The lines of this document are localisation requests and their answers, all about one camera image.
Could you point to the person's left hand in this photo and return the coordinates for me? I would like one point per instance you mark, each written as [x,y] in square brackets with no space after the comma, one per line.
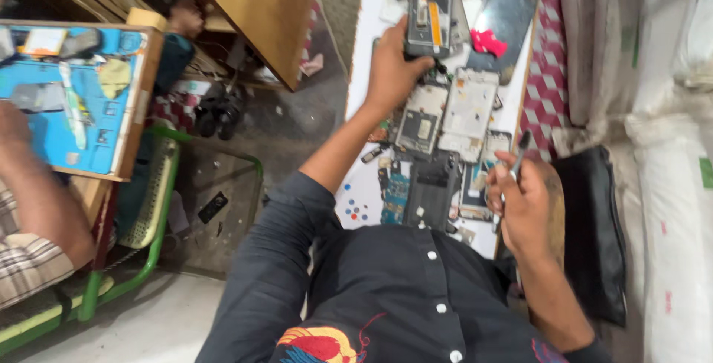
[390,76]

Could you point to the white phone frame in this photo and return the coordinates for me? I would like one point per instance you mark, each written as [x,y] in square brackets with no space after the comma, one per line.
[468,109]

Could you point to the person's right fingers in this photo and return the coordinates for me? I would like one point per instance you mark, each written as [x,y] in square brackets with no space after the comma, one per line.
[497,184]

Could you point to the black screwdriver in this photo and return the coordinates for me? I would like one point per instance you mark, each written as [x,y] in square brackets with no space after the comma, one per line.
[522,148]

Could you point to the black flat device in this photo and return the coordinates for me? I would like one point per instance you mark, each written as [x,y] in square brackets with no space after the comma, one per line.
[213,207]

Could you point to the person's right hand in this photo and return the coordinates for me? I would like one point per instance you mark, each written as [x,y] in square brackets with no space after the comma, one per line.
[526,207]

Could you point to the blue work mat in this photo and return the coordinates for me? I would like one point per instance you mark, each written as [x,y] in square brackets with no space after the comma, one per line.
[47,129]

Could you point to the blue circuit board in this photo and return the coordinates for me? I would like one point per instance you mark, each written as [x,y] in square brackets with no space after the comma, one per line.
[394,193]

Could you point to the person's dark shirt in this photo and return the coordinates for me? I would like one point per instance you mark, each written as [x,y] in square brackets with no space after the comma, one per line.
[379,290]

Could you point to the red white checked mat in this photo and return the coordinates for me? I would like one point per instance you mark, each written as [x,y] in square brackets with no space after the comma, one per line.
[548,73]

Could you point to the group of small coloured caps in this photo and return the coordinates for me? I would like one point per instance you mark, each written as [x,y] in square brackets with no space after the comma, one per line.
[356,210]

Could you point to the heap of white sacks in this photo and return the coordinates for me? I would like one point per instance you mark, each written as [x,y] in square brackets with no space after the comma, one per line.
[668,157]

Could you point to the black bag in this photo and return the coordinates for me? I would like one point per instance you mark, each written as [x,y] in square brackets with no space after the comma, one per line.
[590,229]

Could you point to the black phone screen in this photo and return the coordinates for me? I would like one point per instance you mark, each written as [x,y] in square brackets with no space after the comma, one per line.
[509,17]

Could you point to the white green brush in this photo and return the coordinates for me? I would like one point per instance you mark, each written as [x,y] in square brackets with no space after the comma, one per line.
[72,106]

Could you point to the small black phone part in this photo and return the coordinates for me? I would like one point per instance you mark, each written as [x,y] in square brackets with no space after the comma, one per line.
[371,154]

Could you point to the wooden desk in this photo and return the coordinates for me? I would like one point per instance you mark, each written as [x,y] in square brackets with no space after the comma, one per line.
[262,12]

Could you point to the grey phone frame with chip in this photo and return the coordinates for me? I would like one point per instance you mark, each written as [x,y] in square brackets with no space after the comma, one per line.
[420,123]

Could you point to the red cloth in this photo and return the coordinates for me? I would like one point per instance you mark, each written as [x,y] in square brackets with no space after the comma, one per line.
[488,42]

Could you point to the grey phone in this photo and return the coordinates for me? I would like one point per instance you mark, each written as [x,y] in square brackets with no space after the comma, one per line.
[430,12]

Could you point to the wooden tray table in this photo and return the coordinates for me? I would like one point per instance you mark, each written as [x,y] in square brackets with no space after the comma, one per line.
[136,101]

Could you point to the green metal chair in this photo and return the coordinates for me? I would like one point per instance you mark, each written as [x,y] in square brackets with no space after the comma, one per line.
[150,196]

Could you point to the black phone back cover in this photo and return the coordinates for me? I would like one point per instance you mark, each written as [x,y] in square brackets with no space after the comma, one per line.
[431,190]

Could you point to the pair of black shoes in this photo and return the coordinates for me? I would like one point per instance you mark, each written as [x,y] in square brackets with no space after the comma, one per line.
[220,109]

